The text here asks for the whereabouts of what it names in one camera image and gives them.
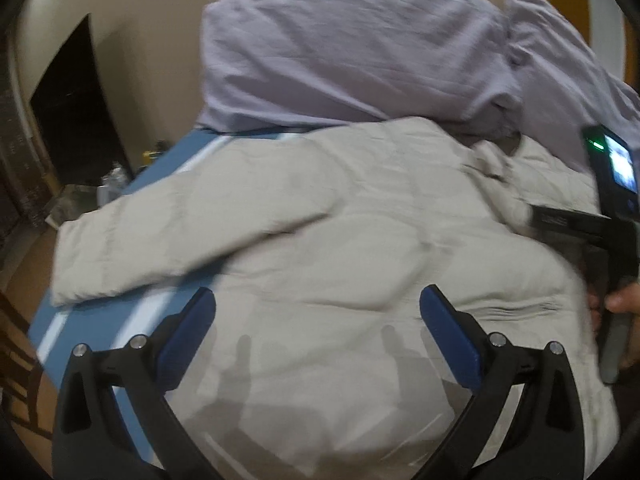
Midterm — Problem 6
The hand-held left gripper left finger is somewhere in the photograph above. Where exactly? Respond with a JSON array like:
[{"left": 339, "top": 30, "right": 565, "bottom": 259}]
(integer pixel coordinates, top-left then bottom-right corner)
[{"left": 52, "top": 286, "right": 222, "bottom": 480}]

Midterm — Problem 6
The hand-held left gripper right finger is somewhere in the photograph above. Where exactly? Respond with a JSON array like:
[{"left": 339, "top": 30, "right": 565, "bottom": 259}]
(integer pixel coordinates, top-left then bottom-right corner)
[{"left": 419, "top": 284, "right": 587, "bottom": 480}]

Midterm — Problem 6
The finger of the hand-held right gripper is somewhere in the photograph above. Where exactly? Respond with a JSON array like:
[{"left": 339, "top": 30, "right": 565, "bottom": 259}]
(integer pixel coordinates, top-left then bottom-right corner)
[{"left": 520, "top": 203, "right": 613, "bottom": 252}]

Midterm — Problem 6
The beige down jacket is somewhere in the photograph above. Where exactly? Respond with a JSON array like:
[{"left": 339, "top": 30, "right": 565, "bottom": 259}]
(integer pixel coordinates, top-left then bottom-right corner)
[{"left": 51, "top": 116, "right": 623, "bottom": 480}]

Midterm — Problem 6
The person's right hand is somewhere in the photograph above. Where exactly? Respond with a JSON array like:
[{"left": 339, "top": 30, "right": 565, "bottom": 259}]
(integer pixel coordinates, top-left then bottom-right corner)
[{"left": 587, "top": 286, "right": 640, "bottom": 341}]

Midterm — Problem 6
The lavender pillow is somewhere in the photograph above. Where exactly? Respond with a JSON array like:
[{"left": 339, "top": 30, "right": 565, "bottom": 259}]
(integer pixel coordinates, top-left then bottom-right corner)
[
  {"left": 501, "top": 0, "right": 640, "bottom": 173},
  {"left": 196, "top": 0, "right": 523, "bottom": 137}
]

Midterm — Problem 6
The blue white striped bed sheet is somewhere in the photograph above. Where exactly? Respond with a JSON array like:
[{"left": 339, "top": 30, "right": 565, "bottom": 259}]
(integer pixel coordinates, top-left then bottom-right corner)
[{"left": 27, "top": 127, "right": 311, "bottom": 467}]

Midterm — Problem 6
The wooden chair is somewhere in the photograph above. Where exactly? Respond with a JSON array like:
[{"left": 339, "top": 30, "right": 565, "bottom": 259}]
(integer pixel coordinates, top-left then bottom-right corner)
[{"left": 0, "top": 290, "right": 57, "bottom": 442}]

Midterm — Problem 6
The cluttered bedside table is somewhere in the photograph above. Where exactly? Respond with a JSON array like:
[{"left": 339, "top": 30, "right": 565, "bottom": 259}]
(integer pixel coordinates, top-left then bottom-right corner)
[{"left": 46, "top": 184, "right": 110, "bottom": 227}]

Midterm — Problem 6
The clear plastic bottle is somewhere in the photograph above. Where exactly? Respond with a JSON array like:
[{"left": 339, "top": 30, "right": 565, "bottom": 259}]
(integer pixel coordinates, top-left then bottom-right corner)
[{"left": 102, "top": 161, "right": 132, "bottom": 201}]

